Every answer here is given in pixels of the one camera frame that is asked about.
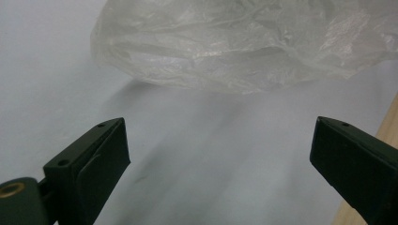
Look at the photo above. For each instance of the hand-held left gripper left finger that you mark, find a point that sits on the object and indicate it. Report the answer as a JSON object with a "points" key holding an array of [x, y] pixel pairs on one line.
{"points": [[90, 175]]}

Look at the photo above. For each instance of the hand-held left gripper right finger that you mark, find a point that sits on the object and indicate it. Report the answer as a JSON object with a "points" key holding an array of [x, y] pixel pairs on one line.
{"points": [[353, 168]]}

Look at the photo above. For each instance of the clear plastic bag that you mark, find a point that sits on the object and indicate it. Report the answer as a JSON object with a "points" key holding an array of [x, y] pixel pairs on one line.
{"points": [[237, 47]]}

